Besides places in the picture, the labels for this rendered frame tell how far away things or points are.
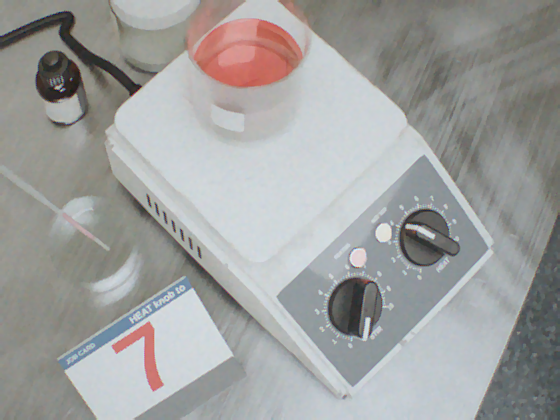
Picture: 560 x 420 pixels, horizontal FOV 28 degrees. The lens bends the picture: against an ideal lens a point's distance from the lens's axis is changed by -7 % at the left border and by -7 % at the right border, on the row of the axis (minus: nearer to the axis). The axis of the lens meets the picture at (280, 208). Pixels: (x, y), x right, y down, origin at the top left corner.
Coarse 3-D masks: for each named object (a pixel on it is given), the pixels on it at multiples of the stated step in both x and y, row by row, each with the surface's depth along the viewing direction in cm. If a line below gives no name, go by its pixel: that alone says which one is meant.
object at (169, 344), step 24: (168, 312) 65; (192, 312) 66; (120, 336) 64; (144, 336) 65; (168, 336) 66; (192, 336) 66; (96, 360) 64; (120, 360) 65; (144, 360) 65; (168, 360) 66; (192, 360) 67; (96, 384) 65; (120, 384) 65; (144, 384) 66; (168, 384) 66; (96, 408) 65; (120, 408) 66
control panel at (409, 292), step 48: (384, 192) 65; (432, 192) 66; (336, 240) 64; (384, 240) 65; (480, 240) 67; (288, 288) 63; (384, 288) 65; (432, 288) 66; (336, 336) 64; (384, 336) 65
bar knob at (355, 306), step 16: (336, 288) 64; (352, 288) 64; (368, 288) 63; (336, 304) 63; (352, 304) 64; (368, 304) 63; (336, 320) 63; (352, 320) 63; (368, 320) 63; (368, 336) 63
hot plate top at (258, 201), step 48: (144, 96) 64; (336, 96) 64; (384, 96) 64; (144, 144) 63; (192, 144) 63; (288, 144) 63; (336, 144) 63; (384, 144) 63; (192, 192) 62; (240, 192) 62; (288, 192) 62; (336, 192) 62; (240, 240) 61; (288, 240) 61
